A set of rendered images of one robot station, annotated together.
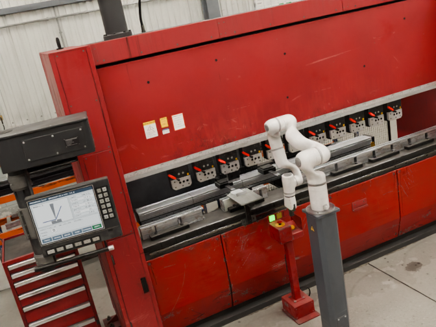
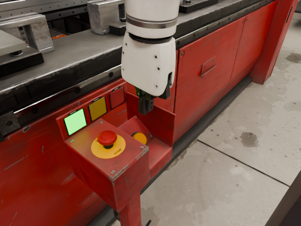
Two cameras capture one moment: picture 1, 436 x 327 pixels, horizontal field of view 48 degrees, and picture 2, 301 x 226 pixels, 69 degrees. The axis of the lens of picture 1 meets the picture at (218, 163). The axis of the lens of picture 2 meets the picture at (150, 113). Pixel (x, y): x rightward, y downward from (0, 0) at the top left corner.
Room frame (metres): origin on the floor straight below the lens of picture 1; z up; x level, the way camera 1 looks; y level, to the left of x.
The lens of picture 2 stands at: (2.95, -0.28, 1.12)
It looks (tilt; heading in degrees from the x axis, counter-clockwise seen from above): 37 degrees down; 331
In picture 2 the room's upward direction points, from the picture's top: straight up
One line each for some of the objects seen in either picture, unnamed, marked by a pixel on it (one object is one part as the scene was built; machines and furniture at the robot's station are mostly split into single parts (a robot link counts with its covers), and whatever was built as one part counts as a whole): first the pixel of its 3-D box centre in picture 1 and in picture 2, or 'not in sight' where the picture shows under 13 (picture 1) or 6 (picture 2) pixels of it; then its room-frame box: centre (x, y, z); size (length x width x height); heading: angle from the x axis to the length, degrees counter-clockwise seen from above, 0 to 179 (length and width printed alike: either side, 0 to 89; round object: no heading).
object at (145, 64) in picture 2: (290, 200); (148, 57); (3.29, -0.47, 0.95); 0.10 x 0.07 x 0.11; 21
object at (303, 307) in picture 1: (300, 305); not in sight; (3.28, -0.41, 0.06); 0.25 x 0.20 x 0.12; 21
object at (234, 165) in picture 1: (227, 161); not in sight; (3.55, -0.07, 1.26); 0.15 x 0.09 x 0.17; 110
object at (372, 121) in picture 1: (373, 115); not in sight; (4.04, -1.39, 1.26); 0.15 x 0.09 x 0.17; 110
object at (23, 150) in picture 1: (61, 195); not in sight; (2.66, 0.91, 1.53); 0.51 x 0.25 x 0.85; 103
